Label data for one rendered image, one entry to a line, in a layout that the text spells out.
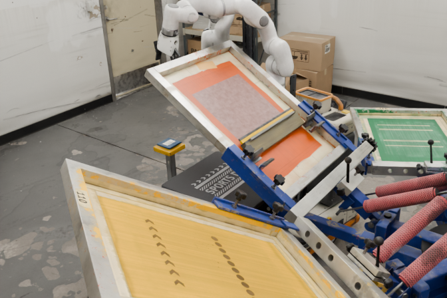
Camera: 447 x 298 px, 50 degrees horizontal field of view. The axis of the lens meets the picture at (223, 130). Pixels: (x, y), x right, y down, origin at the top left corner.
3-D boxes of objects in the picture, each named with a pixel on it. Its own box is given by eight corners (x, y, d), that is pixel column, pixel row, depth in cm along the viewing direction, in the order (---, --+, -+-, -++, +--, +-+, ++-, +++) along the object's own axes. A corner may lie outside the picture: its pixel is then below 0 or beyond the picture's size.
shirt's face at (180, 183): (161, 185, 233) (161, 184, 233) (217, 151, 264) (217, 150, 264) (242, 217, 206) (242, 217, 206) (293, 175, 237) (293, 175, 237)
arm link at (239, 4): (257, 23, 245) (272, 28, 232) (219, 30, 237) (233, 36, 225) (255, -10, 238) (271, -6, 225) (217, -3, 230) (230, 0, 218)
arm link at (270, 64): (278, 79, 265) (278, 51, 258) (291, 86, 254) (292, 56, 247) (263, 82, 261) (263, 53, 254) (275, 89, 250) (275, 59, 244)
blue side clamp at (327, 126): (291, 112, 229) (298, 102, 224) (297, 109, 232) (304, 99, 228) (339, 155, 221) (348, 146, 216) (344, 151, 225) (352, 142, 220)
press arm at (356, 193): (332, 189, 195) (338, 182, 192) (338, 183, 199) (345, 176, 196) (364, 220, 191) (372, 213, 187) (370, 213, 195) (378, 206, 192)
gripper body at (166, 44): (183, 33, 224) (179, 54, 231) (167, 24, 229) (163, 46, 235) (171, 36, 219) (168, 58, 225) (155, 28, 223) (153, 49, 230)
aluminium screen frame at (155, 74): (144, 76, 202) (146, 69, 199) (227, 45, 243) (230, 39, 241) (279, 210, 181) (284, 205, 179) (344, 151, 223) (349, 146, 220)
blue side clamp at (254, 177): (220, 157, 189) (227, 146, 184) (228, 153, 193) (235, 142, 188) (275, 213, 181) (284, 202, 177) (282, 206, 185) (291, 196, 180)
